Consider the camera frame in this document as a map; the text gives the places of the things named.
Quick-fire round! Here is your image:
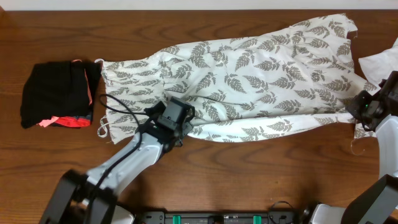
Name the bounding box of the white fern print garment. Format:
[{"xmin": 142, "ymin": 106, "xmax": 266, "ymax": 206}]
[{"xmin": 98, "ymin": 14, "xmax": 378, "ymax": 143}]

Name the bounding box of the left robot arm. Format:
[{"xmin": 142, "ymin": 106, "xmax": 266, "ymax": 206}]
[{"xmin": 40, "ymin": 96, "xmax": 195, "ymax": 223}]

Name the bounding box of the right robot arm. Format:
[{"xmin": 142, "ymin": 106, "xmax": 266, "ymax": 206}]
[{"xmin": 304, "ymin": 71, "xmax": 397, "ymax": 224}]

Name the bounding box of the plain white cloth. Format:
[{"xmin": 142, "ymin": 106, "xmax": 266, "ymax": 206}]
[{"xmin": 359, "ymin": 40, "xmax": 398, "ymax": 86}]

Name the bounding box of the folded black and coral garment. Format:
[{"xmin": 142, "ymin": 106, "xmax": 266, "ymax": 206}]
[{"xmin": 20, "ymin": 60, "xmax": 101, "ymax": 129}]

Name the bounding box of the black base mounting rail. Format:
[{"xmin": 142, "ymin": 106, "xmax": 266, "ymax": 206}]
[{"xmin": 133, "ymin": 201, "xmax": 312, "ymax": 224}]

